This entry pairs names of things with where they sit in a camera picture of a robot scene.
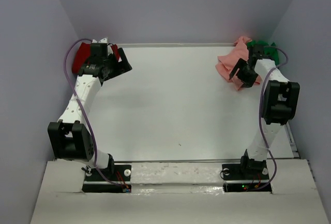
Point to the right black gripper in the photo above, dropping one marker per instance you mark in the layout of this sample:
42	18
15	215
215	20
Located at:
244	71

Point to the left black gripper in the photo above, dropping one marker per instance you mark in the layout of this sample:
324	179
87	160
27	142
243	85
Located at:
119	62

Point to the pink t shirt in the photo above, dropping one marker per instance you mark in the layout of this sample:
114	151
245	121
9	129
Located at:
227	62

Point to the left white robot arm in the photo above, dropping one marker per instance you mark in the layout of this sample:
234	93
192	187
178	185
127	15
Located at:
71	136

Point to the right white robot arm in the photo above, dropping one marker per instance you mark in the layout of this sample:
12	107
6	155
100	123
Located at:
278	103

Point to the folded red t shirt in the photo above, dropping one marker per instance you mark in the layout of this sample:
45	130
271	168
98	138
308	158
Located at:
80	57

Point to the crumpled green t shirt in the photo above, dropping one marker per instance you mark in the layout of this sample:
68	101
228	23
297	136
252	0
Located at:
273	53

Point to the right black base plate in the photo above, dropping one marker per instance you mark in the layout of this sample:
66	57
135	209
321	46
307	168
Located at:
234	180

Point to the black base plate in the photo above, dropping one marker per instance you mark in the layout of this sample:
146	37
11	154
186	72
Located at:
118	182
234	180

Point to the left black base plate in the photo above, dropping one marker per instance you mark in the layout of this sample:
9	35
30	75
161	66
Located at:
118	182

